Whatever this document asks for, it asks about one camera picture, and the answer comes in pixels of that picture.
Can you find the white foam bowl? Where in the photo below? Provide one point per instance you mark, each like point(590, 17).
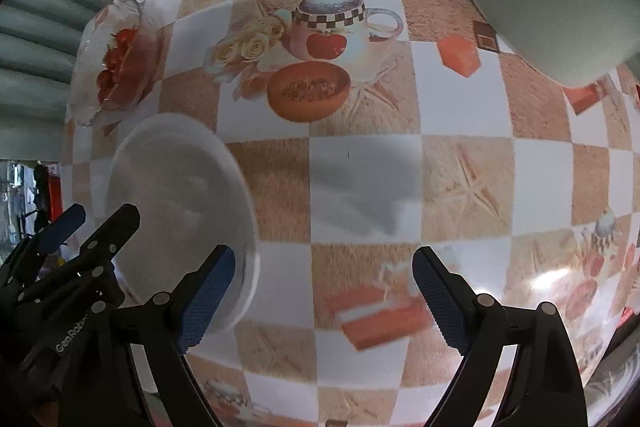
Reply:
point(170, 187)

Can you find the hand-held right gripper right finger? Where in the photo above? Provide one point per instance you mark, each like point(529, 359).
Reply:
point(440, 302)

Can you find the glass bowl of tomatoes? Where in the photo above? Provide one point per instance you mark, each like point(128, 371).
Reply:
point(120, 57)

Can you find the checkered printed tablecloth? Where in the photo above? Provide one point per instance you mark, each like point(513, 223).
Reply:
point(350, 117)

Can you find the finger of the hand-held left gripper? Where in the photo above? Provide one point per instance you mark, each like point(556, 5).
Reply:
point(62, 227)
point(117, 227)

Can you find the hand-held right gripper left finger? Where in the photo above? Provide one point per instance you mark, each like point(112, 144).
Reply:
point(207, 302)

